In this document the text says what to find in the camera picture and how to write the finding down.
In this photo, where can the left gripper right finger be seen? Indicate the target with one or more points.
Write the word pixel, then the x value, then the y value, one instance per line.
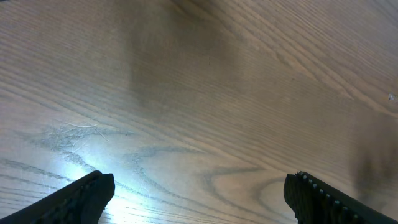
pixel 315 202

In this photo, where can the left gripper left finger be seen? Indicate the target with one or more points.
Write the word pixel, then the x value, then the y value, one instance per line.
pixel 81 202

